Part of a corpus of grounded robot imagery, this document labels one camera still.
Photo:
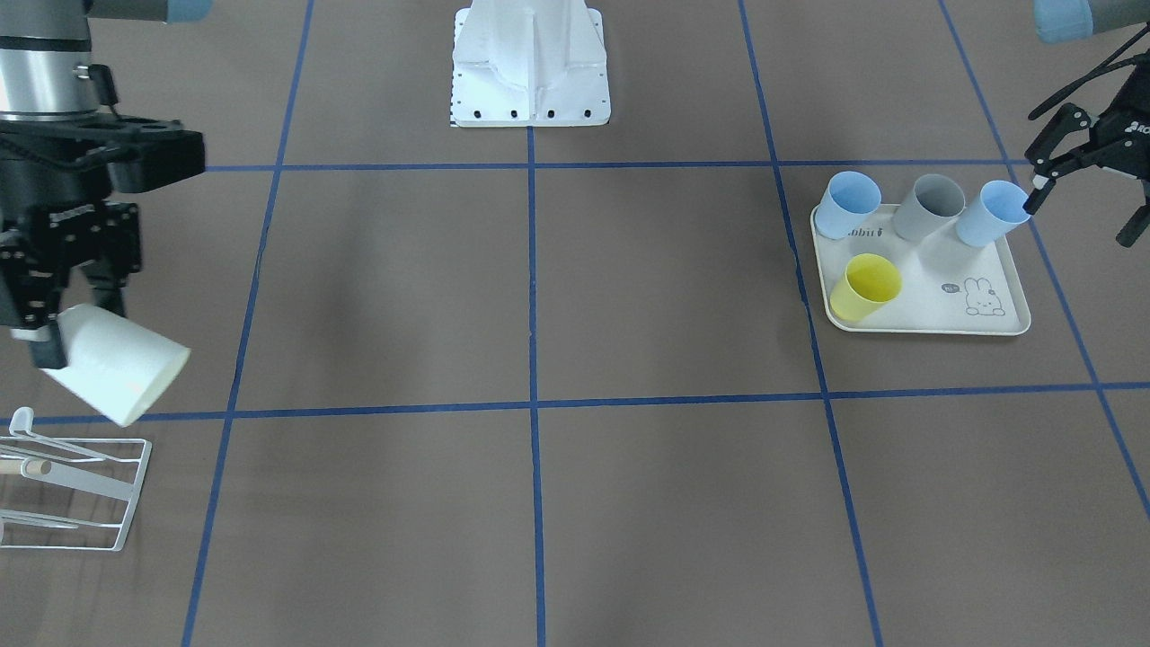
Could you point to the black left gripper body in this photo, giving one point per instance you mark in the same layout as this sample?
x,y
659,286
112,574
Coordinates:
x,y
1128,135

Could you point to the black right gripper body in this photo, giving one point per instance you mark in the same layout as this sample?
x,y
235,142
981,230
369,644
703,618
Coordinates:
x,y
40,180

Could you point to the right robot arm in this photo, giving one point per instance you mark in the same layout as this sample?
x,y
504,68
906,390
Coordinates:
x,y
48,72

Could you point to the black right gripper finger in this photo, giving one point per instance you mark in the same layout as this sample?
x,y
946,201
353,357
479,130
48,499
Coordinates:
x,y
39,328
107,283

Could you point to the white plastic cup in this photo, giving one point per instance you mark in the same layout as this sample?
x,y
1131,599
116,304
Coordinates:
x,y
116,366

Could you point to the yellow plastic cup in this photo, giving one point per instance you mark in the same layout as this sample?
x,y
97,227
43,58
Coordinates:
x,y
869,282

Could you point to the cream serving tray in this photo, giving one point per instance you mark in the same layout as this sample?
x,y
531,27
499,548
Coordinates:
x,y
947,287

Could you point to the blue plastic cup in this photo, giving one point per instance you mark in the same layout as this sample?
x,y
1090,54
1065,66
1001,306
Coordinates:
x,y
849,198
998,209

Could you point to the grey plastic cup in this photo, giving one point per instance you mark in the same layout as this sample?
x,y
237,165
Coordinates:
x,y
933,201

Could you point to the white wire cup rack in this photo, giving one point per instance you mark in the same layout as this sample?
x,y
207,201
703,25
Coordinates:
x,y
104,471

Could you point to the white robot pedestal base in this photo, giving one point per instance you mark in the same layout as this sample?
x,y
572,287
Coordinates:
x,y
519,64

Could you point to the brown table mat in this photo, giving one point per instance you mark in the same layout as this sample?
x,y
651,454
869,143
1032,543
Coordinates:
x,y
575,387

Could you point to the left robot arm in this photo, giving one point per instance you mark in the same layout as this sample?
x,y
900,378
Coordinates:
x,y
1073,139

